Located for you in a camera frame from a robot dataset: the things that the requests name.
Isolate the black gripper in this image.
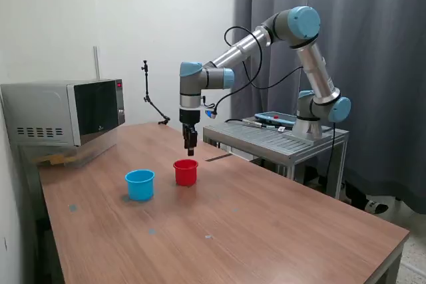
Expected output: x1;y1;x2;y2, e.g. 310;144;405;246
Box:
178;108;201;156

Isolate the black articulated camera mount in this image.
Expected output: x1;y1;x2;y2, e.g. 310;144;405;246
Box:
140;60;171;126

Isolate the red plastic cup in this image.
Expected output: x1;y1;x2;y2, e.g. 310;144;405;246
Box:
172;159;199;187

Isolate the silver microwave oven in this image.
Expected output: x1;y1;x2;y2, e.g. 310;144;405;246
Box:
0;78;126;148

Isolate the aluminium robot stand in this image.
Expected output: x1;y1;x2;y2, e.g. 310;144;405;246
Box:
202;120;350;200

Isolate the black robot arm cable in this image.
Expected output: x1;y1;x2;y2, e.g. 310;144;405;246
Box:
212;25;304;115

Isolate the pendant cable with silver plug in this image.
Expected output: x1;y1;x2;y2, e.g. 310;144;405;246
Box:
224;117;279;130

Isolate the blue plastic cup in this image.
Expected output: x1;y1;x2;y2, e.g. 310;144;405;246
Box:
124;170;156;202

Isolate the wooden block stack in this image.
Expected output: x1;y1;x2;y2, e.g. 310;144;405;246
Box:
36;153;73;167

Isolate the grey table frame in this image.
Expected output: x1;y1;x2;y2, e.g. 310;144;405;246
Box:
369;230;411;284

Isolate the black stand power cable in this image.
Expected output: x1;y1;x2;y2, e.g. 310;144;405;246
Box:
323;120;337;195

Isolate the grey curtain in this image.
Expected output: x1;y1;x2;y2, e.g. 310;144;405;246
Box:
231;0;426;217

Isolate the blue teach pendant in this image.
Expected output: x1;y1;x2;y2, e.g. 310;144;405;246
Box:
254;110;297;125

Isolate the white wall pipe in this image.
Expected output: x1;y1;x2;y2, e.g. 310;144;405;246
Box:
93;45;101;80

